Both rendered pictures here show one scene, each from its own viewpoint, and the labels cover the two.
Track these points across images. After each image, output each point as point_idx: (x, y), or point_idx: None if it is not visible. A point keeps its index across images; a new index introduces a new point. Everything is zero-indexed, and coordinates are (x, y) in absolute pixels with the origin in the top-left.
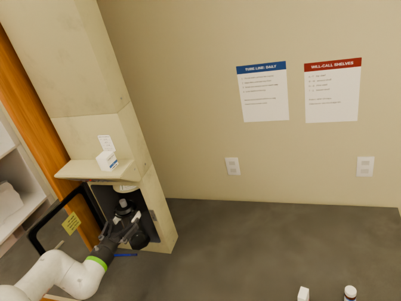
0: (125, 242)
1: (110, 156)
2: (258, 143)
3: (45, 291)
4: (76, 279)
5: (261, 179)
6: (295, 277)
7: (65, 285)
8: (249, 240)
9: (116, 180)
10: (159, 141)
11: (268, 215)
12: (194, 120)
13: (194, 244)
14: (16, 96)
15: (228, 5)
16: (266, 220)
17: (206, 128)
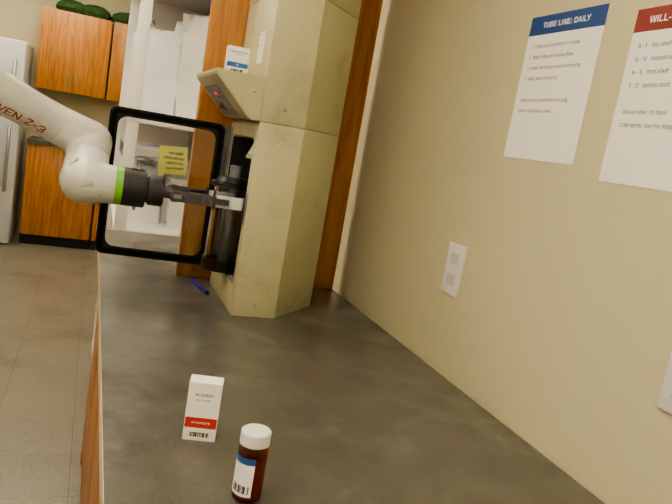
0: (173, 195)
1: (239, 49)
2: (507, 218)
3: (36, 121)
4: (76, 156)
5: (481, 326)
6: (272, 425)
7: (66, 156)
8: (328, 375)
9: (228, 97)
10: (395, 177)
11: (422, 392)
12: (445, 138)
13: (268, 330)
14: None
15: None
16: (405, 391)
17: (453, 161)
